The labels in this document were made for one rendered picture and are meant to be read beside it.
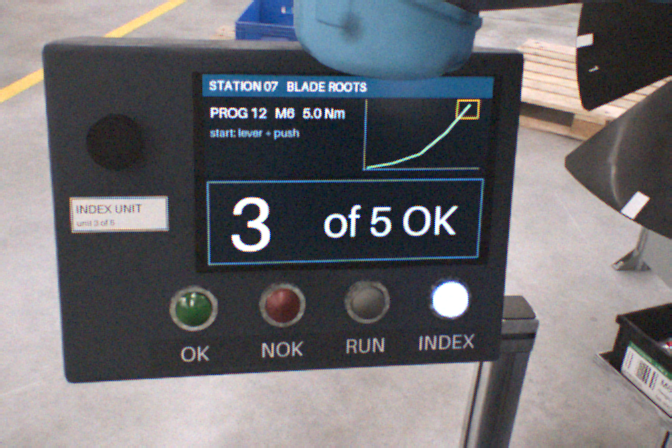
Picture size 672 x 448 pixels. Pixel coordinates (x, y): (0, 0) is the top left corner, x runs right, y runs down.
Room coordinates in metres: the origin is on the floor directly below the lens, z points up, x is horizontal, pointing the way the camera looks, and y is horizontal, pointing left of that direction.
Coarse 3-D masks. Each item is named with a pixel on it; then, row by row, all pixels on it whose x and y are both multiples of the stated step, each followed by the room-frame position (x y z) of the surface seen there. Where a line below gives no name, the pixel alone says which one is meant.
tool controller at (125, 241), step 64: (64, 64) 0.38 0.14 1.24; (128, 64) 0.39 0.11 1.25; (192, 64) 0.39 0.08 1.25; (256, 64) 0.40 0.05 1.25; (320, 64) 0.41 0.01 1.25; (512, 64) 0.43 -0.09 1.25; (64, 128) 0.37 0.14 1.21; (128, 128) 0.37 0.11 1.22; (192, 128) 0.39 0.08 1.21; (256, 128) 0.39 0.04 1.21; (320, 128) 0.40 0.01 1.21; (384, 128) 0.41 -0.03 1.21; (448, 128) 0.41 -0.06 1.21; (512, 128) 0.42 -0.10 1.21; (64, 192) 0.37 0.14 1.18; (128, 192) 0.37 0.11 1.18; (192, 192) 0.38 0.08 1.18; (320, 192) 0.39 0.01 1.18; (384, 192) 0.40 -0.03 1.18; (448, 192) 0.40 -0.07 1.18; (512, 192) 0.41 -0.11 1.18; (64, 256) 0.36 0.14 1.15; (128, 256) 0.36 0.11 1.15; (192, 256) 0.37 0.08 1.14; (320, 256) 0.38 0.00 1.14; (384, 256) 0.39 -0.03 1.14; (448, 256) 0.39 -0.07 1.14; (64, 320) 0.35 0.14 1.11; (128, 320) 0.35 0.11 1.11; (256, 320) 0.36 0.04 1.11; (320, 320) 0.37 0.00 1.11; (384, 320) 0.38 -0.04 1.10
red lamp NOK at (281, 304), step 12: (276, 288) 0.37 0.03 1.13; (288, 288) 0.37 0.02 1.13; (264, 300) 0.37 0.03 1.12; (276, 300) 0.36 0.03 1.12; (288, 300) 0.36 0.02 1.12; (300, 300) 0.37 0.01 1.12; (264, 312) 0.36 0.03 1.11; (276, 312) 0.36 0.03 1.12; (288, 312) 0.36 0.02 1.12; (300, 312) 0.37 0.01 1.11; (276, 324) 0.36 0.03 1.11; (288, 324) 0.36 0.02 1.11
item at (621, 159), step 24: (648, 96) 0.98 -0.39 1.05; (624, 120) 0.97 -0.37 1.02; (648, 120) 0.95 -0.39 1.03; (600, 144) 0.96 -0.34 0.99; (624, 144) 0.94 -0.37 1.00; (648, 144) 0.93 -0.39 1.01; (576, 168) 0.95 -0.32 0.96; (600, 168) 0.93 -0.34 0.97; (624, 168) 0.92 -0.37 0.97; (648, 168) 0.91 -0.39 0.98; (600, 192) 0.91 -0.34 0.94; (624, 192) 0.90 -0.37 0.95; (648, 192) 0.89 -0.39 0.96; (648, 216) 0.86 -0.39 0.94
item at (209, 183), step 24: (216, 192) 0.38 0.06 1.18; (240, 192) 0.38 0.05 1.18; (264, 192) 0.38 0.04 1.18; (288, 192) 0.39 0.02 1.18; (216, 216) 0.37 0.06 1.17; (240, 216) 0.38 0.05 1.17; (264, 216) 0.38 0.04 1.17; (288, 216) 0.38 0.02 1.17; (216, 240) 0.37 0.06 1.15; (240, 240) 0.37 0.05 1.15; (264, 240) 0.38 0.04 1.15; (288, 240) 0.38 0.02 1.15; (216, 264) 0.37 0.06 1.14; (240, 264) 0.37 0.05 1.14; (264, 264) 0.37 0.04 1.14; (288, 264) 0.38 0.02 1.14
